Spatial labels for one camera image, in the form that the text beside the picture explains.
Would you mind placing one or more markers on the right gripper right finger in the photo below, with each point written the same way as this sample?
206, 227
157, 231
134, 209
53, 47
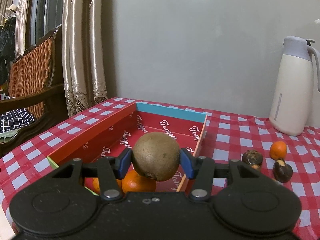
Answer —
202, 171

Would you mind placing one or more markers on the black white checked cushion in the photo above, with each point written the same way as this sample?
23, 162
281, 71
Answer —
12, 121

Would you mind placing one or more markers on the large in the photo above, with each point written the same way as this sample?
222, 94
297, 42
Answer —
133, 182

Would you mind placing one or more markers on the red checkered tablecloth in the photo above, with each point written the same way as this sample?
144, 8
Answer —
227, 136

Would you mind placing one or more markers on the cream and grey thermos jug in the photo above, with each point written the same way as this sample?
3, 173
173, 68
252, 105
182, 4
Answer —
294, 88

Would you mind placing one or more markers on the straw hat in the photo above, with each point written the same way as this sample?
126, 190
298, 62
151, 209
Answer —
12, 9

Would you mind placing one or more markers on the black jacket on rack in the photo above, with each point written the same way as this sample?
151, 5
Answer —
7, 46

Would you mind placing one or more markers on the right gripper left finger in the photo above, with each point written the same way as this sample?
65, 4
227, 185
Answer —
107, 169

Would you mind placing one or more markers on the dark wrinkled passion fruit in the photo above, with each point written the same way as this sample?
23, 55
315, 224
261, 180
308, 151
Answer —
252, 157

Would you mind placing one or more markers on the dark water chestnut with stem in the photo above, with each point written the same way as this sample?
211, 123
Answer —
282, 171

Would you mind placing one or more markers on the brown water chestnut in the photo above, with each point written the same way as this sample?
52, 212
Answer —
256, 167

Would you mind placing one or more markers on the small tangerine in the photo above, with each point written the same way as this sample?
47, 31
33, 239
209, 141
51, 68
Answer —
95, 182

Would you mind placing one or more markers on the brown kiwi fruit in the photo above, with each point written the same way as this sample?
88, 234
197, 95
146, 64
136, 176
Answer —
156, 156

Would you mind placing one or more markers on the red orange cardboard box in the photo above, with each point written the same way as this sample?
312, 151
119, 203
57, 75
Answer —
119, 130

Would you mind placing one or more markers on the window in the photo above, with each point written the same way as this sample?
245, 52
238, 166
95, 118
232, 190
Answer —
45, 16

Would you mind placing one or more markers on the beige curtain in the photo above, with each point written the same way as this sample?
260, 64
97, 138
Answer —
82, 55

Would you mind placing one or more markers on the wooden bench with woven back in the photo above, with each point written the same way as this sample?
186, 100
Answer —
36, 84

